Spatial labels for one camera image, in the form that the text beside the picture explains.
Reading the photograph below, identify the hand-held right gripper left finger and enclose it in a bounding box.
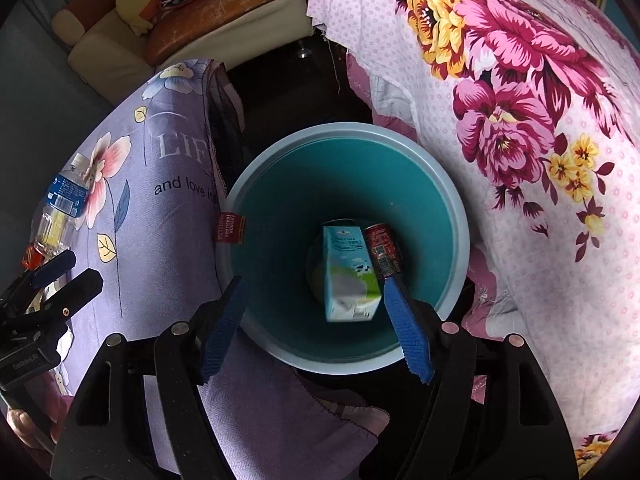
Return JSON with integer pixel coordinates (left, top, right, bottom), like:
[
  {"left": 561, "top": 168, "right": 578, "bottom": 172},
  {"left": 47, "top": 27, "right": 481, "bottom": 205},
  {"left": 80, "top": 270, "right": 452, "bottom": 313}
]
[{"left": 50, "top": 276, "right": 248, "bottom": 480}]

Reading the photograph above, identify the cream sofa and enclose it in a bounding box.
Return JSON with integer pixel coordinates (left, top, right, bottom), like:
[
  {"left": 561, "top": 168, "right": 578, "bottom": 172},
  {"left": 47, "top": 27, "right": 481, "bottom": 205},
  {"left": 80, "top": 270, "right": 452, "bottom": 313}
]
[{"left": 50, "top": 0, "right": 313, "bottom": 106}]

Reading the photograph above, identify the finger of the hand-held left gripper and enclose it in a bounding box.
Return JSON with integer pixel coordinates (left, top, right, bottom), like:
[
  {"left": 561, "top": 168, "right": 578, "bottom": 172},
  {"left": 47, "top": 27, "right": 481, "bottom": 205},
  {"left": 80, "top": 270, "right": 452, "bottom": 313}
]
[
  {"left": 29, "top": 249, "right": 78, "bottom": 288},
  {"left": 42, "top": 268, "right": 104, "bottom": 322}
]

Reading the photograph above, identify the purple floral cloth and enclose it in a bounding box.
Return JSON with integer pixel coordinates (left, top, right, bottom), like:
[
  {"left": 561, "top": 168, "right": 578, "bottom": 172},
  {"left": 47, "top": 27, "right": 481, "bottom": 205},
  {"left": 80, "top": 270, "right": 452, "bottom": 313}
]
[{"left": 0, "top": 59, "right": 392, "bottom": 480}]

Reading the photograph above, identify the red drink can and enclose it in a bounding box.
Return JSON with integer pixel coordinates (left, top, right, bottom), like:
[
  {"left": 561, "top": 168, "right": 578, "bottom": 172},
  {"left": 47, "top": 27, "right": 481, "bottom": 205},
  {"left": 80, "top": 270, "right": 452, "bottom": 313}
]
[{"left": 362, "top": 223, "right": 401, "bottom": 281}]

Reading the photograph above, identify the pink floral bedsheet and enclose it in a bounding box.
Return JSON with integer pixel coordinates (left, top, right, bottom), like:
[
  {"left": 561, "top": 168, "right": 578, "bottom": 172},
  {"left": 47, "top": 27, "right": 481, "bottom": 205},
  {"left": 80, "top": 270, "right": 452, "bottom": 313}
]
[{"left": 306, "top": 0, "right": 640, "bottom": 480}]

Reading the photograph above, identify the clear plastic water bottle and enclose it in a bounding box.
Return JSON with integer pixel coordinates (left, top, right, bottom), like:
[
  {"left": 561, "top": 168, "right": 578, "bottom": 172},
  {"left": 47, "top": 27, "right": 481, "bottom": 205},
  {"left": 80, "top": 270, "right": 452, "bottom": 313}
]
[{"left": 21, "top": 154, "right": 101, "bottom": 271}]

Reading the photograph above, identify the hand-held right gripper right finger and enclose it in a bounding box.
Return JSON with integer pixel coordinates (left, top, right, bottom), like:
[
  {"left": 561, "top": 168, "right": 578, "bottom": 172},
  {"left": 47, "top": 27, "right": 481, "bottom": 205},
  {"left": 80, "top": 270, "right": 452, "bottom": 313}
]
[{"left": 360, "top": 275, "right": 581, "bottom": 480}]

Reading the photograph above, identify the person's left hand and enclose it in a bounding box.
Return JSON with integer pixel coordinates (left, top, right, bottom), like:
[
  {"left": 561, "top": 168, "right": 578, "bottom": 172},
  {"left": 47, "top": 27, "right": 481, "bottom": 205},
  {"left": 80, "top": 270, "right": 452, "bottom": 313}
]
[{"left": 5, "top": 407, "right": 51, "bottom": 453}]

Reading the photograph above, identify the light blue milk carton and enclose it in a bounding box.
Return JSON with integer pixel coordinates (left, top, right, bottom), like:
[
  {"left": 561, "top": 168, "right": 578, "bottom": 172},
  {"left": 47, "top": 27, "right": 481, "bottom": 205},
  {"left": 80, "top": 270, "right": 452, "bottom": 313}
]
[{"left": 322, "top": 225, "right": 383, "bottom": 323}]

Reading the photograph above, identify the orange seat cushion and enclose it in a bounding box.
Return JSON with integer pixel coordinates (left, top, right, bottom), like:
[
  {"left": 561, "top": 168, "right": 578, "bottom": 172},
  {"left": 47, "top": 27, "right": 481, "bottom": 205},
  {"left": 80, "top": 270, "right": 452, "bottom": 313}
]
[{"left": 146, "top": 0, "right": 307, "bottom": 66}]

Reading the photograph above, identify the teal plastic bin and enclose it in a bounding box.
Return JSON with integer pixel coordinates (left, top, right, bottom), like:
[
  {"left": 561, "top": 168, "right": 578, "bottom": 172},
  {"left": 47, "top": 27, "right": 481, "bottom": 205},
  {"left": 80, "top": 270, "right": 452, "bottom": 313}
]
[{"left": 220, "top": 121, "right": 471, "bottom": 375}]

